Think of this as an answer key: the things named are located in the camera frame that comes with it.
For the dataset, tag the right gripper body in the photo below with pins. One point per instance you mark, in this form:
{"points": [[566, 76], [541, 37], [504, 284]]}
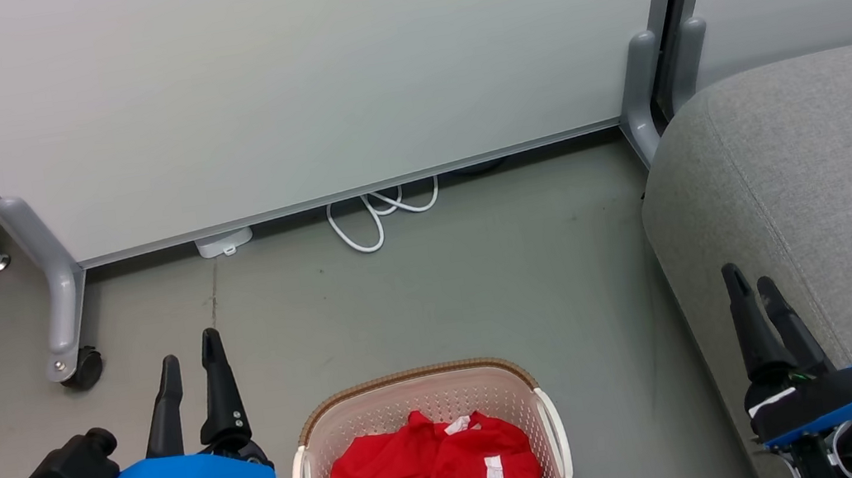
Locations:
{"points": [[787, 378]]}

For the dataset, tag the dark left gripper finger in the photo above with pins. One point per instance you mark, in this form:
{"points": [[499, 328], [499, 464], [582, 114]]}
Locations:
{"points": [[219, 389], [166, 413]]}

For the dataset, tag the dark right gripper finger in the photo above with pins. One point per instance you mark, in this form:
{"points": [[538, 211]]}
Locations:
{"points": [[796, 333], [748, 327]]}

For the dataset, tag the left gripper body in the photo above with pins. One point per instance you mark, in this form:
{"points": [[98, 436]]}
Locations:
{"points": [[244, 454]]}

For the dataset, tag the grey fabric sofa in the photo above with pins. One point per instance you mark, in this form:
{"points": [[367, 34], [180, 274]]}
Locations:
{"points": [[825, 174]]}

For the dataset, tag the black caster wheel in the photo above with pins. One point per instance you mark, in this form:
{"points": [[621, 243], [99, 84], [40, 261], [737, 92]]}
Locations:
{"points": [[84, 369]]}

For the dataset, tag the small white adapter box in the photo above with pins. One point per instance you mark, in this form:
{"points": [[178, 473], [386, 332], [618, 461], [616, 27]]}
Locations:
{"points": [[225, 241]]}

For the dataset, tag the cream plastic laundry basket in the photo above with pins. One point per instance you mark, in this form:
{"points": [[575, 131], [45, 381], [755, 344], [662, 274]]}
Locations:
{"points": [[415, 399]]}

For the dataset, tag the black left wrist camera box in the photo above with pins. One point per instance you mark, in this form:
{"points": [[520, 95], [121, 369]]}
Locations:
{"points": [[75, 472]]}

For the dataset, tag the wide white partition grey frame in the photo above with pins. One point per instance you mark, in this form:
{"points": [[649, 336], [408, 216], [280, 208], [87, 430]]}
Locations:
{"points": [[287, 83]]}

